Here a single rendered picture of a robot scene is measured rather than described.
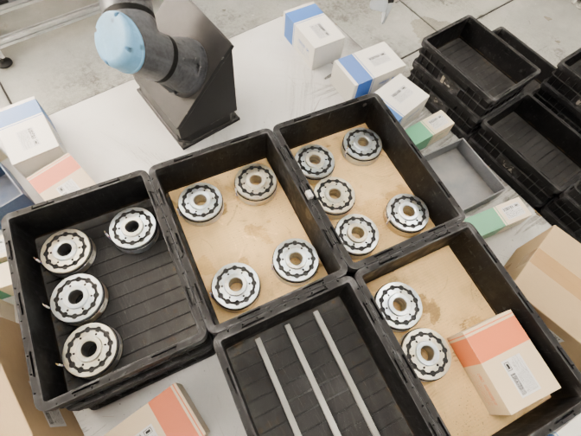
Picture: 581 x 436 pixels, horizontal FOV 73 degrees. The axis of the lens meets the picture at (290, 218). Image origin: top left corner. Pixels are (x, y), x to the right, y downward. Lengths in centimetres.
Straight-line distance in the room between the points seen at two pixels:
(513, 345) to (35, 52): 267
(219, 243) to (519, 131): 148
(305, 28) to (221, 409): 116
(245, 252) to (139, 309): 25
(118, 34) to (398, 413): 97
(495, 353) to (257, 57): 113
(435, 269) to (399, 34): 207
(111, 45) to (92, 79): 154
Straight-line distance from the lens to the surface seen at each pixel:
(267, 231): 93
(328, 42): 140
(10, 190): 131
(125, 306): 92
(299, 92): 136
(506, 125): 200
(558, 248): 112
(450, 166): 130
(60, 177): 118
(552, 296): 106
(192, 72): 108
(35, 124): 129
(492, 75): 200
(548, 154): 200
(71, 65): 266
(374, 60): 138
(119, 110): 137
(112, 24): 101
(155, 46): 101
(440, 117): 133
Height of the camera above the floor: 168
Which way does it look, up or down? 64 degrees down
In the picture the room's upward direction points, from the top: 8 degrees clockwise
